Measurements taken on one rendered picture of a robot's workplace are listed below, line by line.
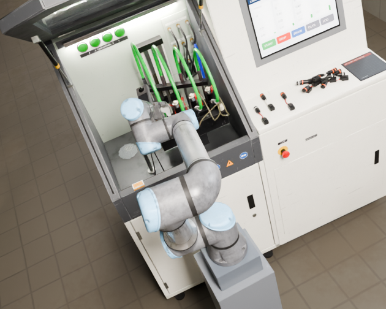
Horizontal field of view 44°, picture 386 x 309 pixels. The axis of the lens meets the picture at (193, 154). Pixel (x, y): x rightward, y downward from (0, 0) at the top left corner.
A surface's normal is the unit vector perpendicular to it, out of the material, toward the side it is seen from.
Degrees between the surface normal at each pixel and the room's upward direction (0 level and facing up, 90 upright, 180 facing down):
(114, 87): 90
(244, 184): 90
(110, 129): 90
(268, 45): 76
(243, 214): 90
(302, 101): 0
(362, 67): 0
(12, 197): 0
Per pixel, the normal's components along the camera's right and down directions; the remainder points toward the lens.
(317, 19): 0.28, 0.43
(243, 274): 0.40, 0.58
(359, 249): -0.23, -0.68
